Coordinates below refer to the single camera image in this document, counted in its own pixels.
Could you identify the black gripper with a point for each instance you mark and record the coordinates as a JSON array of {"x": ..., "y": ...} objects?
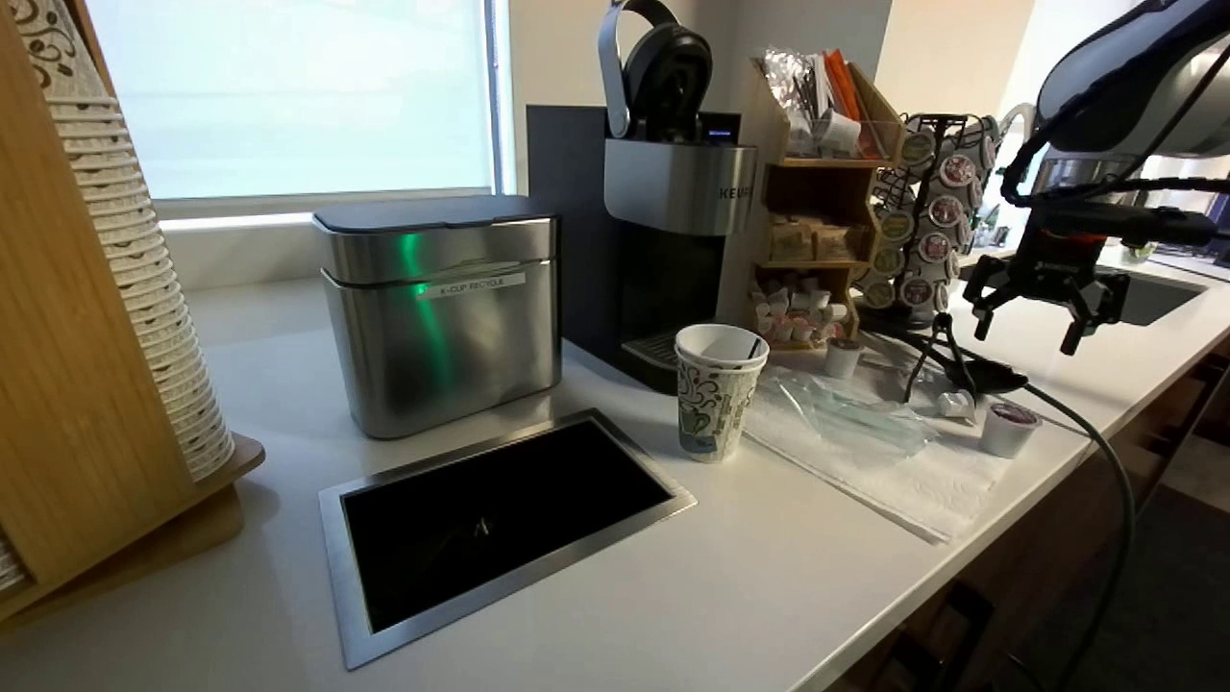
[{"x": 1055, "y": 269}]

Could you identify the green straw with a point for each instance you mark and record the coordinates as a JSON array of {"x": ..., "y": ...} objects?
[{"x": 854, "y": 415}]

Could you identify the patterned paper cup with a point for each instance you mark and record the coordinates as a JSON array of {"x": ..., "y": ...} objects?
[{"x": 717, "y": 383}]

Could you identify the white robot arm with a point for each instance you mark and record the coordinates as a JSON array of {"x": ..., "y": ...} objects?
[{"x": 1147, "y": 80}]

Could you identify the black pod carousel stand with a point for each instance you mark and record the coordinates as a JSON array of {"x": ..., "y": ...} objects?
[{"x": 924, "y": 206}]

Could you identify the wooden condiment stand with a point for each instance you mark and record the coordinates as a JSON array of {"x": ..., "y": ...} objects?
[{"x": 818, "y": 221}]

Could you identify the wooden cup stand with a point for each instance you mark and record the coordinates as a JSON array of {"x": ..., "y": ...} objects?
[{"x": 93, "y": 487}]

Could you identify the stacked paper cups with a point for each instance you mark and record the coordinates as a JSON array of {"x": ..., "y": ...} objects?
[{"x": 118, "y": 196}]

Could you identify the red lid coffee pod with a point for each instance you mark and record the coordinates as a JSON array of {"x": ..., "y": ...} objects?
[{"x": 1007, "y": 429}]

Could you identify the dark countertop sink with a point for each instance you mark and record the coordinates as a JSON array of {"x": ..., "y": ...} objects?
[{"x": 1141, "y": 297}]

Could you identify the white paper towel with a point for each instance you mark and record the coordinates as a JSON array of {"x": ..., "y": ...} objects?
[{"x": 924, "y": 475}]

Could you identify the black silver coffee machine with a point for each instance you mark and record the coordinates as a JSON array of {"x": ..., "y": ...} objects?
[{"x": 645, "y": 188}]

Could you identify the stainless steel bin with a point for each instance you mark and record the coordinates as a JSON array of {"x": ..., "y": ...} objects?
[{"x": 440, "y": 306}]

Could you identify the steel countertop trash chute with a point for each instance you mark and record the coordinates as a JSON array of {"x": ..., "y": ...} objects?
[{"x": 440, "y": 538}]

